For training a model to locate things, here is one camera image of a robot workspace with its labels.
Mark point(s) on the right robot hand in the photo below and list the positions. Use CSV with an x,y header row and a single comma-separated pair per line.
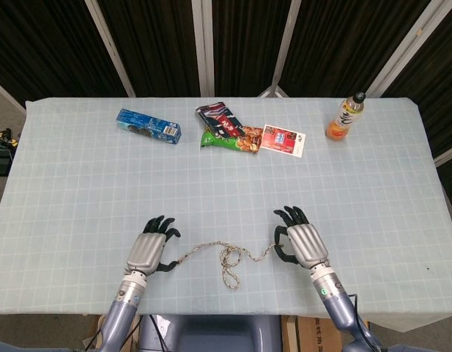
x,y
306,243

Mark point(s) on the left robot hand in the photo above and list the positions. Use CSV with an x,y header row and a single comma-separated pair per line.
x,y
145,253

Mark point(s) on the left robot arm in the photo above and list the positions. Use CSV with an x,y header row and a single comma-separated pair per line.
x,y
119,315

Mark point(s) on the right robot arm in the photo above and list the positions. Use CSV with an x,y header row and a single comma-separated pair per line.
x,y
339,308

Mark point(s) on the light blue grid tablecloth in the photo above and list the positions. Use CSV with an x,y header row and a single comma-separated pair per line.
x,y
137,183

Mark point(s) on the printed brown cardboard box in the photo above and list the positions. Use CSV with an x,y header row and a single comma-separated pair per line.
x,y
306,337

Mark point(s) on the yellow bar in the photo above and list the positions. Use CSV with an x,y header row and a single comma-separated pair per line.
x,y
365,325

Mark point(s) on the blue-grey robot torso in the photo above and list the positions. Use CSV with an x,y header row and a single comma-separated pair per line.
x,y
211,333

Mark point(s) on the red and white card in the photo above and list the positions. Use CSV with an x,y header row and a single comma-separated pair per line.
x,y
284,141

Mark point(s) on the orange drink bottle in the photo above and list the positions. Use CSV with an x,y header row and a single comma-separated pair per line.
x,y
343,122

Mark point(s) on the blue cookie box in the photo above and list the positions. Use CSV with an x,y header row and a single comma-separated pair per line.
x,y
148,126

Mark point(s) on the green snack packet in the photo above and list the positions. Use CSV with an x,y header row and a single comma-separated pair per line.
x,y
225,143

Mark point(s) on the dark red snack packet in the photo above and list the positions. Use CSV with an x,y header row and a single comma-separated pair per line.
x,y
220,119

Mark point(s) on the white partition frame bar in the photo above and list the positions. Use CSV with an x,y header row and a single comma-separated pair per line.
x,y
6,95
449,154

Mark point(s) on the white partition post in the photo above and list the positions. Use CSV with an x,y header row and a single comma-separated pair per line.
x,y
285,47
203,47
408,47
112,51

